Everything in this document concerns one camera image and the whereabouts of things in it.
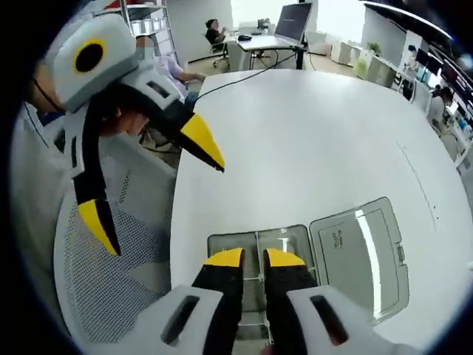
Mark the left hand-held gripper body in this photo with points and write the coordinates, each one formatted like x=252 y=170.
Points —
x=111 y=44

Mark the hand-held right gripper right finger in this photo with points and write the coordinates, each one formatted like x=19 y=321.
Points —
x=314 y=321

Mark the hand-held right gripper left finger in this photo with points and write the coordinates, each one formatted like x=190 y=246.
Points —
x=207 y=314

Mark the clear grey guide fixture box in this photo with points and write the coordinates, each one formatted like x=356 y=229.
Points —
x=351 y=259

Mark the clear plastic divider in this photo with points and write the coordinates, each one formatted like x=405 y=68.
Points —
x=258 y=255

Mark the person's left hand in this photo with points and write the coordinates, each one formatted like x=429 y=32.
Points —
x=123 y=122

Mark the metal shelf rack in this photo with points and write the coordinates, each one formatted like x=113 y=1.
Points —
x=148 y=22

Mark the person's light grey shirt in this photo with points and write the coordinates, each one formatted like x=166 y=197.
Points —
x=33 y=185

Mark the grey mesh office chair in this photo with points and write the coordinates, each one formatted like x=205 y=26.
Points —
x=111 y=259

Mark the white standing desk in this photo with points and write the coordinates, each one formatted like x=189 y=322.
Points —
x=266 y=44

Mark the black monitor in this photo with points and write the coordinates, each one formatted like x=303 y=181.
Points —
x=293 y=20

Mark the potted plant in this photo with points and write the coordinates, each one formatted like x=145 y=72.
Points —
x=373 y=48

